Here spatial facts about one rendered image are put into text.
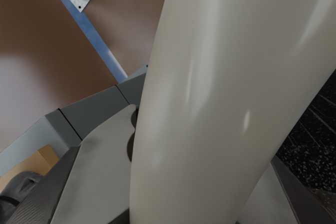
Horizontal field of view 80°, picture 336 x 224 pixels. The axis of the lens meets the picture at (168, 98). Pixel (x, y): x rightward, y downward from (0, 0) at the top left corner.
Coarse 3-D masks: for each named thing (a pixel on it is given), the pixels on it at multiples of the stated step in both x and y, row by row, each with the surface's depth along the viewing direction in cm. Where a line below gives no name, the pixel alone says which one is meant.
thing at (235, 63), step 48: (192, 0) 3; (240, 0) 2; (288, 0) 2; (192, 48) 3; (240, 48) 2; (288, 48) 2; (144, 96) 4; (192, 96) 3; (240, 96) 3; (288, 96) 3; (144, 144) 4; (192, 144) 3; (240, 144) 3; (144, 192) 4; (192, 192) 4; (240, 192) 4
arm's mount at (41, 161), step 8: (48, 144) 65; (40, 152) 62; (48, 152) 64; (24, 160) 64; (32, 160) 63; (40, 160) 62; (48, 160) 63; (56, 160) 65; (16, 168) 66; (24, 168) 65; (32, 168) 64; (40, 168) 64; (48, 168) 63; (8, 176) 68; (0, 184) 71; (0, 192) 72
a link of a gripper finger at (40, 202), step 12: (72, 156) 8; (60, 168) 8; (48, 180) 7; (60, 180) 7; (36, 192) 7; (48, 192) 7; (60, 192) 7; (24, 204) 6; (36, 204) 6; (48, 204) 6; (12, 216) 6; (24, 216) 6; (36, 216) 6; (48, 216) 6
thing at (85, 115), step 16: (144, 64) 138; (128, 80) 114; (96, 96) 86; (112, 96) 94; (128, 96) 105; (64, 112) 69; (80, 112) 74; (96, 112) 81; (112, 112) 89; (32, 128) 66; (48, 128) 63; (64, 128) 66; (80, 128) 71; (16, 144) 70; (32, 144) 68; (64, 144) 64; (0, 160) 75; (16, 160) 73
